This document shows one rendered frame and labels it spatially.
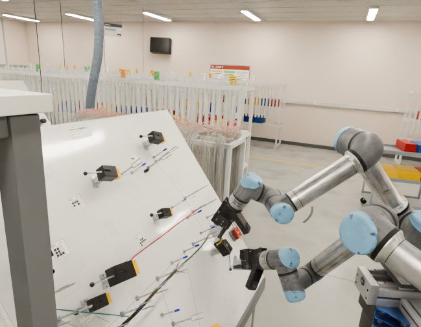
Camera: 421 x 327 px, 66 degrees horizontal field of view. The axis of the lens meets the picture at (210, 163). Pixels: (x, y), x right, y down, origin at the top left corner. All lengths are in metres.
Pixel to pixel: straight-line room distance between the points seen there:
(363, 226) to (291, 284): 0.41
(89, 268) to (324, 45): 8.85
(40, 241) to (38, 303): 0.08
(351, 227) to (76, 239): 0.81
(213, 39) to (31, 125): 9.85
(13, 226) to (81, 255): 0.65
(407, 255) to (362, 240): 0.11
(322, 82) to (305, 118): 1.05
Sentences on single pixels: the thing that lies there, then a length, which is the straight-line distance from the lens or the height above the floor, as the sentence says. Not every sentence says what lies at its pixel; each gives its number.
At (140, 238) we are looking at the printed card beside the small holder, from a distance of 1.24.
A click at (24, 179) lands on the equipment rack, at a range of 0.42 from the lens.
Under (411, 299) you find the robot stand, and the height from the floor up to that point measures 1.07.
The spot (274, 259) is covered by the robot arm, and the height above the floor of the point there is 1.22.
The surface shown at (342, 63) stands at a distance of 9.41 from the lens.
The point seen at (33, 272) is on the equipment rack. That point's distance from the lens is 0.46.
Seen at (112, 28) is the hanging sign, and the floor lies 2.81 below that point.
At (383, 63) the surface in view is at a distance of 9.43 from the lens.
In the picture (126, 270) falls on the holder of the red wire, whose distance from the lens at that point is 1.02.
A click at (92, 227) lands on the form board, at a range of 1.14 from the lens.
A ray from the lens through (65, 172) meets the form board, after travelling 1.17.
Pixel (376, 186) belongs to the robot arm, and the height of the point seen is 1.48.
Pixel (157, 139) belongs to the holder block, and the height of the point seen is 1.59.
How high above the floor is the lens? 1.88
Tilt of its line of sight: 16 degrees down
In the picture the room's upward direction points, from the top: 3 degrees clockwise
